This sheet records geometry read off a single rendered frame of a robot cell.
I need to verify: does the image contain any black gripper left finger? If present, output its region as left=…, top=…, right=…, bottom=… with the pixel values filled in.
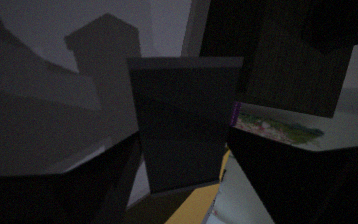
left=0, top=131, right=142, bottom=224

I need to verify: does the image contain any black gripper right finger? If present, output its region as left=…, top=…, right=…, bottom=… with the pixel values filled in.
left=227, top=126, right=358, bottom=224

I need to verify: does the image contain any tan panel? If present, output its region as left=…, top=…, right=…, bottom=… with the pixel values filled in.
left=122, top=148, right=229, bottom=224

